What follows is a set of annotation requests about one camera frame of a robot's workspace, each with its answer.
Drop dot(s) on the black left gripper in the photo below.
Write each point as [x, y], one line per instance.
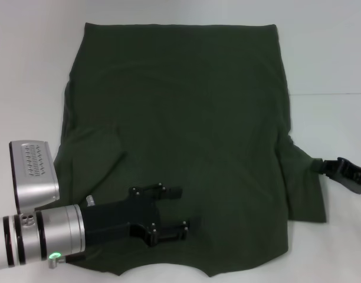
[118, 221]

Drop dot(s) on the dark green shirt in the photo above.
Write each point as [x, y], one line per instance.
[183, 118]

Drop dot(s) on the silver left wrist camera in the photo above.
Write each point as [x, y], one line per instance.
[36, 174]

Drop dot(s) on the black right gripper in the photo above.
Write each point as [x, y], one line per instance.
[348, 174]

